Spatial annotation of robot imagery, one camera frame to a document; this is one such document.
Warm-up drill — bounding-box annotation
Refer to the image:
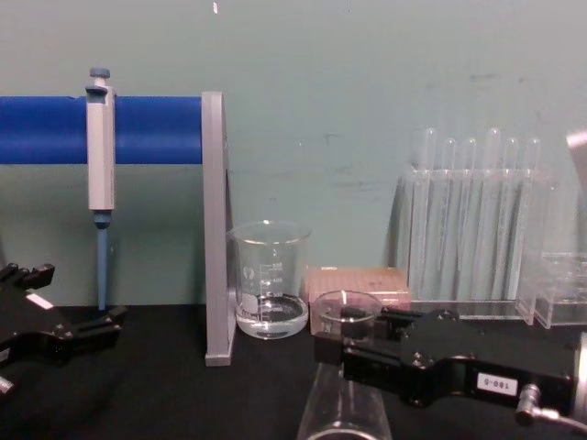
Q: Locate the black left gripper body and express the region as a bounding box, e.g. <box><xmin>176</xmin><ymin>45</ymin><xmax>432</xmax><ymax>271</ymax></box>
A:
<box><xmin>0</xmin><ymin>284</ymin><xmax>68</xmax><ymax>369</ymax></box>

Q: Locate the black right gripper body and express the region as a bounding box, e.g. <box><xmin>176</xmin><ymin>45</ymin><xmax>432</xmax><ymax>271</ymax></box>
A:
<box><xmin>397</xmin><ymin>313</ymin><xmax>580</xmax><ymax>416</ymax></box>

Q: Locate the small glass beaker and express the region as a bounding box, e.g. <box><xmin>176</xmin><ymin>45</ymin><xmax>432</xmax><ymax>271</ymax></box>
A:
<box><xmin>311</xmin><ymin>289</ymin><xmax>384</xmax><ymax>344</ymax></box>

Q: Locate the clear plastic cylinder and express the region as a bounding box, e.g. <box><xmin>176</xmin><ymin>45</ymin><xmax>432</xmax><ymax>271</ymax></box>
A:
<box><xmin>294</xmin><ymin>360</ymin><xmax>394</xmax><ymax>440</ymax></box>

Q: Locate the pink pipette tip box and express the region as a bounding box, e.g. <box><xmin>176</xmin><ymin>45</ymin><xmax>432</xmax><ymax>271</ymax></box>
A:
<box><xmin>302</xmin><ymin>266</ymin><xmax>413</xmax><ymax>336</ymax></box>

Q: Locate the clear acrylic test tube rack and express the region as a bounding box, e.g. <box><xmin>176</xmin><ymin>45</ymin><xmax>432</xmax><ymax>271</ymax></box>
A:
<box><xmin>395</xmin><ymin>166</ymin><xmax>552</xmax><ymax>323</ymax></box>

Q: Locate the black table cloth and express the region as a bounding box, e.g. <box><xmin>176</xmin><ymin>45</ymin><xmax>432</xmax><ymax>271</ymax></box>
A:
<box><xmin>0</xmin><ymin>302</ymin><xmax>587</xmax><ymax>440</ymax></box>

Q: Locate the large glass beaker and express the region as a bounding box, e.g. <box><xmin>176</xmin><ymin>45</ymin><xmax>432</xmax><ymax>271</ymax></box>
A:
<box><xmin>227</xmin><ymin>220</ymin><xmax>314</xmax><ymax>341</ymax></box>

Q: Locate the low clear acrylic rack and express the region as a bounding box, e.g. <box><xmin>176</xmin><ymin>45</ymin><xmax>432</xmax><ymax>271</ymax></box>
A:
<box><xmin>516</xmin><ymin>249</ymin><xmax>587</xmax><ymax>330</ymax></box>

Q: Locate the grey and blue pipette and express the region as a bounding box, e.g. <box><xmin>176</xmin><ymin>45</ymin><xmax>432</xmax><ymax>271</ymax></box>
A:
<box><xmin>85</xmin><ymin>67</ymin><xmax>117</xmax><ymax>311</ymax></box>

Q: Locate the grey rack side panel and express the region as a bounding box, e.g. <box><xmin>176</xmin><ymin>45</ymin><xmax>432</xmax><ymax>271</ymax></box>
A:
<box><xmin>201</xmin><ymin>91</ymin><xmax>238</xmax><ymax>369</ymax></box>

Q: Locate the clear test tube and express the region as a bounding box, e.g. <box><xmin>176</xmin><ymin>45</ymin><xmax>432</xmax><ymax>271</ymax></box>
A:
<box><xmin>503</xmin><ymin>137</ymin><xmax>520</xmax><ymax>276</ymax></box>
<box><xmin>524</xmin><ymin>137</ymin><xmax>541</xmax><ymax>276</ymax></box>
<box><xmin>460</xmin><ymin>137</ymin><xmax>478</xmax><ymax>276</ymax></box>
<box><xmin>420</xmin><ymin>127</ymin><xmax>437</xmax><ymax>281</ymax></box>
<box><xmin>483</xmin><ymin>127</ymin><xmax>503</xmax><ymax>281</ymax></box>
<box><xmin>440</xmin><ymin>138</ymin><xmax>458</xmax><ymax>276</ymax></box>

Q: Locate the thin cable with silver plug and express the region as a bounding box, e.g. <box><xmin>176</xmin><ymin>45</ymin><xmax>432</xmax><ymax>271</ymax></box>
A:
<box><xmin>514</xmin><ymin>383</ymin><xmax>587</xmax><ymax>430</ymax></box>

